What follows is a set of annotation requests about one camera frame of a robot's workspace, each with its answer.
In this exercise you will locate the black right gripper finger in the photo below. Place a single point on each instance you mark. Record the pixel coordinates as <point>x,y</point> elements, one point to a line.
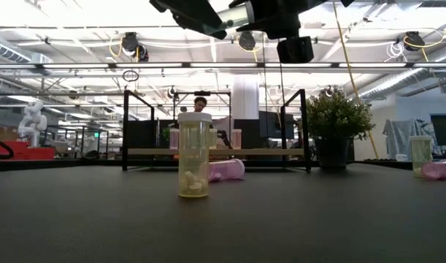
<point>277,27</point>
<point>263,5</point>

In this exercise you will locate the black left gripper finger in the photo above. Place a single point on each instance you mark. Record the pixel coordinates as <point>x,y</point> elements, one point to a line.
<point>204,9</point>
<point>208,29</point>

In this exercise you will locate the yellow pill bottle white cap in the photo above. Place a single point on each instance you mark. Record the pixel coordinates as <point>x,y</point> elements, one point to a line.
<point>193,157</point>
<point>420,153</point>
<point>214,140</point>

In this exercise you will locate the pink pill bottle white cap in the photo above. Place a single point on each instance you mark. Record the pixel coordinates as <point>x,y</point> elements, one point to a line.
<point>174,139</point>
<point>228,170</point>
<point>441,170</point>

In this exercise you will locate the long ceiling light bar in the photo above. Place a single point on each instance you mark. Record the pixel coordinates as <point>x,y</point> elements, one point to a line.
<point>149,65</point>

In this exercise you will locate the person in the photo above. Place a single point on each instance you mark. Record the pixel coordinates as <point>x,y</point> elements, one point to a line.
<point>200,103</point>

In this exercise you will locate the potted green plant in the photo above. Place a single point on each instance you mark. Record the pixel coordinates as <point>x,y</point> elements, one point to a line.
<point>335,117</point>

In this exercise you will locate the black computer monitor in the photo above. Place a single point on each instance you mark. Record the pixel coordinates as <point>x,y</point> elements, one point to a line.
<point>445,129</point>
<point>272,126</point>

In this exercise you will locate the black partition panel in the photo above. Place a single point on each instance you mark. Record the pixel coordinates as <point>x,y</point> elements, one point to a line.
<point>142,135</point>
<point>250,135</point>

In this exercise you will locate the grey draped cloth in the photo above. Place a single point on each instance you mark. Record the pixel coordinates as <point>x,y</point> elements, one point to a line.
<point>408,135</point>

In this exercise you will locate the white humanoid robot figure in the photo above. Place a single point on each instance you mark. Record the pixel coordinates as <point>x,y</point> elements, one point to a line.
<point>33,117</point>

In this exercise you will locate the red storage crates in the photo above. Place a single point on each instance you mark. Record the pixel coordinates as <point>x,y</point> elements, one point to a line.
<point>29,151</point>

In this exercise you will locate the black metal frame rig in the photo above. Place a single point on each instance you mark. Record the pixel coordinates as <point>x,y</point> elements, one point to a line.
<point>222,93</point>

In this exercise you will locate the wooden shelf black metal frame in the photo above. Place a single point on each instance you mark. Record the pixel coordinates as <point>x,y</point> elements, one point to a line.
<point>266,151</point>

